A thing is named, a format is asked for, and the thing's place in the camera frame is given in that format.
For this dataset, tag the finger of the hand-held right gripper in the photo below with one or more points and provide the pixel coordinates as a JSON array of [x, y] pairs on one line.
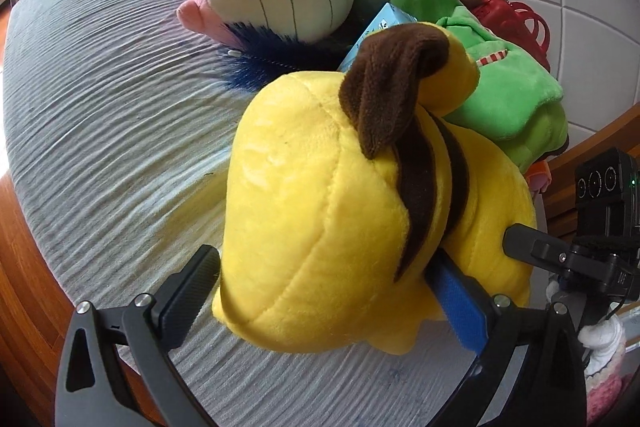
[[530, 242]]

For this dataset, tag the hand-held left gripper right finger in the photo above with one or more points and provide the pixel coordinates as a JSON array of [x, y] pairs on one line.
[[460, 307]]

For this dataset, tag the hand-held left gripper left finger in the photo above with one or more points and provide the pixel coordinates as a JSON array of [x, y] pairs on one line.
[[192, 292]]

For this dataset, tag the yellow brown plush toy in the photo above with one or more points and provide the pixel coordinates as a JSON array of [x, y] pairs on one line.
[[300, 207]]

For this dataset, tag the person's right forearm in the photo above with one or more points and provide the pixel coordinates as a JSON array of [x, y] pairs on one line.
[[607, 399]]

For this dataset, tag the person's right hand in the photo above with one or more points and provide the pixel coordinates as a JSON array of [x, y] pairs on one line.
[[602, 342]]

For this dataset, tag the green plush toy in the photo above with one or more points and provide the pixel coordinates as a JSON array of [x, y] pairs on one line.
[[505, 102]]

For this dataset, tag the red handbag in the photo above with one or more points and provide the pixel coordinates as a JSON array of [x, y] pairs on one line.
[[520, 22]]

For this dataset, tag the bed with grey sheet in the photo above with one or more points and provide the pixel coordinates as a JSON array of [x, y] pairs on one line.
[[100, 107]]

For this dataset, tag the dark blue furry toy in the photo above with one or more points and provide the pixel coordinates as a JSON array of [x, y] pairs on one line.
[[260, 57]]

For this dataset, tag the light blue cardboard box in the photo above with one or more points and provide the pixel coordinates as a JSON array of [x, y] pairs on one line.
[[385, 19]]

